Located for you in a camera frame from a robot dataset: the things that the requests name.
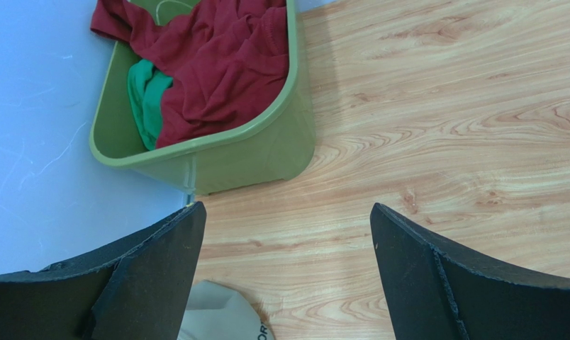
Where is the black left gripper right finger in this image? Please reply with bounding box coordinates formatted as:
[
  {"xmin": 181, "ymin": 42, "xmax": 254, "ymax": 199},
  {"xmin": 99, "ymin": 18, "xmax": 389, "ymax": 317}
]
[{"xmin": 370, "ymin": 203, "xmax": 570, "ymax": 339}]

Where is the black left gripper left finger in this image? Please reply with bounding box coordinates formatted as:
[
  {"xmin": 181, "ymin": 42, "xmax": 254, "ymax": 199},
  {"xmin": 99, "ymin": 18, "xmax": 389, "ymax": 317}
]
[{"xmin": 0, "ymin": 202, "xmax": 206, "ymax": 339}]

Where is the dark red t-shirt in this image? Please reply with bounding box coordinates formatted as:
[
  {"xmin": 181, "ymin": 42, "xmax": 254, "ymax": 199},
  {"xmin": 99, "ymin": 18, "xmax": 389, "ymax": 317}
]
[{"xmin": 91, "ymin": 1, "xmax": 289, "ymax": 149}]

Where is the beige bucket hat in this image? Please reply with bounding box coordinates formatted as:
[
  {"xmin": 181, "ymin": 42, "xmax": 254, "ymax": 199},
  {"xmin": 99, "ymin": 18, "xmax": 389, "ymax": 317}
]
[{"xmin": 178, "ymin": 280, "xmax": 274, "ymax": 340}]

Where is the green plastic laundry basket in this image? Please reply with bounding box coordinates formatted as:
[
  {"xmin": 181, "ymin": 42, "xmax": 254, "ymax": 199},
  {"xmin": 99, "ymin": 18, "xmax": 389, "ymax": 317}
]
[{"xmin": 89, "ymin": 1, "xmax": 316, "ymax": 195}]

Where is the green t-shirt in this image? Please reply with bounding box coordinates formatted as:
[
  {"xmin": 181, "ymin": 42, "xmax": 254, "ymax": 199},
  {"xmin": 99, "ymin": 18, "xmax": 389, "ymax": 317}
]
[{"xmin": 127, "ymin": 59, "xmax": 173, "ymax": 150}]

